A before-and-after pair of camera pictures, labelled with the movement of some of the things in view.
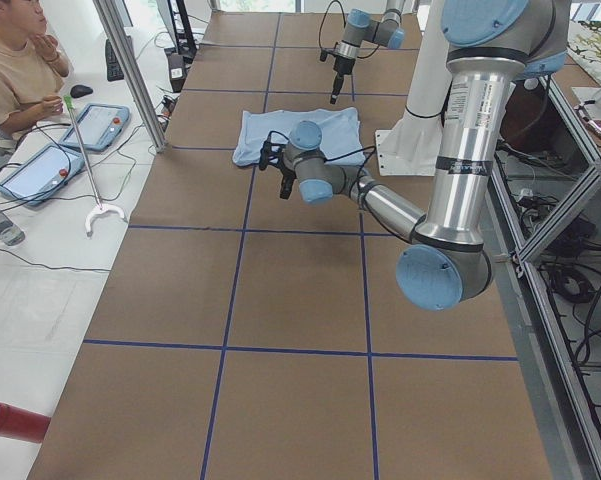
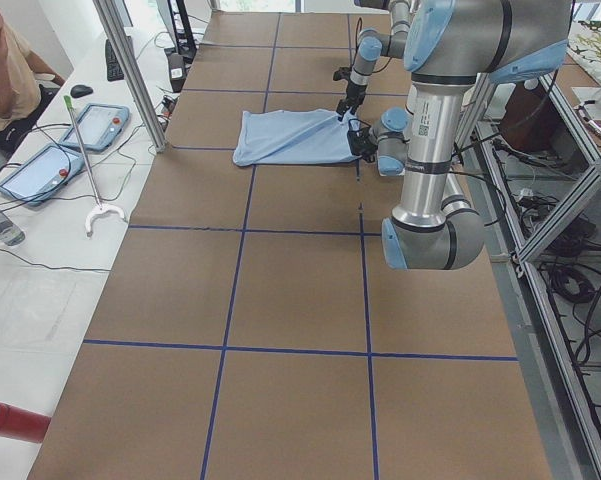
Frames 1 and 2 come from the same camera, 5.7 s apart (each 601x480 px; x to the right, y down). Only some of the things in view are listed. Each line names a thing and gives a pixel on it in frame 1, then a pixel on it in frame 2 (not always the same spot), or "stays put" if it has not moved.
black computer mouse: x=80 y=90 stays put
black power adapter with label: x=177 y=71 stays put
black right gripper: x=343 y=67 -> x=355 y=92
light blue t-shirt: x=339 y=130 stays put
